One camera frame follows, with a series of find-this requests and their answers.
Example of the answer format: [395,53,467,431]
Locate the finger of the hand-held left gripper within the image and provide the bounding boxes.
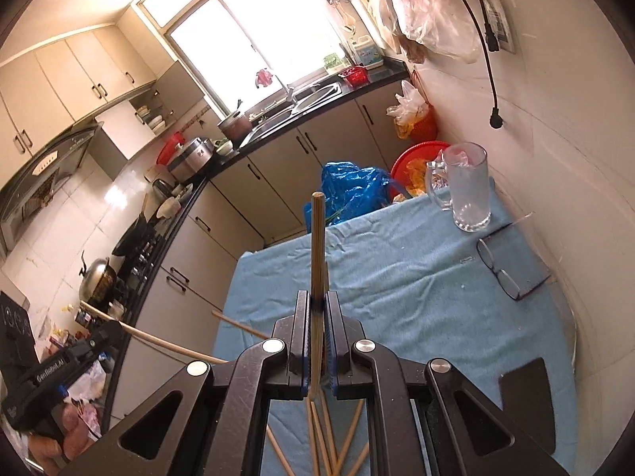
[74,321,125,358]

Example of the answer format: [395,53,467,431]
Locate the silver rice cooker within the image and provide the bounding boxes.
[167,137,215,182]

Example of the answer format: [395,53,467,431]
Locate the hanging plastic bags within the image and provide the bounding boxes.
[367,0,484,63]

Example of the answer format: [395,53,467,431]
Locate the white blue detergent container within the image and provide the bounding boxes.
[350,35,384,67]

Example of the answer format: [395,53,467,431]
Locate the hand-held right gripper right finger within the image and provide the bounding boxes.
[323,292,570,476]

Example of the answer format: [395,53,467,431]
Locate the black countertop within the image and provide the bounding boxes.
[94,57,410,338]

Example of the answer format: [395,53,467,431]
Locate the range hood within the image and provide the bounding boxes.
[0,121,102,253]

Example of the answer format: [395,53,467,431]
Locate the dark framed eyeglasses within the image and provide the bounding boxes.
[476,212,552,302]

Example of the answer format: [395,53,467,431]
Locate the gas stove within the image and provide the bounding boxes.
[112,228,167,298]

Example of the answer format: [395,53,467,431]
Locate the beige lower cabinets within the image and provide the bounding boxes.
[109,86,437,432]

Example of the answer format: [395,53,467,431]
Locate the blue plastic bag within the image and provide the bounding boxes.
[320,160,398,226]

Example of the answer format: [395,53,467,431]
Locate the steel faucet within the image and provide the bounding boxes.
[278,72,298,105]

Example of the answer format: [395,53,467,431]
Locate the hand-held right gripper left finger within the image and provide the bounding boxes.
[64,292,314,476]

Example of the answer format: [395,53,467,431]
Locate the red bucket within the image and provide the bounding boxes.
[395,104,438,142]

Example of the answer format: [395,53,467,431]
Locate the blue tablecloth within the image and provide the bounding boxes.
[213,178,579,476]

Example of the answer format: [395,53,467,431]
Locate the clear glass mug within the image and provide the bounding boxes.
[425,142,493,233]

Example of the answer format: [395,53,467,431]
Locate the white wall power strip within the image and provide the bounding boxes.
[483,0,518,54]

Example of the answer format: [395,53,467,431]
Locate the person's left hand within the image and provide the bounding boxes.
[30,407,102,474]

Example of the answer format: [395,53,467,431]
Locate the kitchen window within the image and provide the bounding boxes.
[139,0,358,115]

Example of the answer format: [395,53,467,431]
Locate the red plastic basin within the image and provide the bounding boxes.
[390,141,454,199]

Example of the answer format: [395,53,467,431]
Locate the black plugged cable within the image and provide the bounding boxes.
[464,0,499,53]

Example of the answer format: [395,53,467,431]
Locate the steel lidded pot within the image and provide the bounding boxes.
[78,252,117,303]

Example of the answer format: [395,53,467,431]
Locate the black cable with dangling plug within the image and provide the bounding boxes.
[443,0,506,131]

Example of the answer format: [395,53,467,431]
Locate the crumpled white plastic bag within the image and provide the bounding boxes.
[67,359,107,407]

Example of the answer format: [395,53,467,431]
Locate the black wok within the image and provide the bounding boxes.
[112,211,157,257]

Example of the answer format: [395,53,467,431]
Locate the beige cabinets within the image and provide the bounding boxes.
[0,25,209,169]
[109,86,437,432]

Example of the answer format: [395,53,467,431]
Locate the steel sink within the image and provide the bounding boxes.
[238,82,343,147]

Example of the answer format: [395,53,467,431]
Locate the wooden chopstick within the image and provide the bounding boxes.
[306,191,328,405]
[79,301,230,364]

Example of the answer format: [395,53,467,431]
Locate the group of seasoning bottles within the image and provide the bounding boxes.
[50,300,125,353]

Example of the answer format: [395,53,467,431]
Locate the stacked dishes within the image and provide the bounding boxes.
[136,104,167,134]

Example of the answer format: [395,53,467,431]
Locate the beige upper cabinets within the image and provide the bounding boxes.
[0,25,209,169]

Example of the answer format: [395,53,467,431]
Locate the brown cooking pot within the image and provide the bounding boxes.
[217,110,253,144]

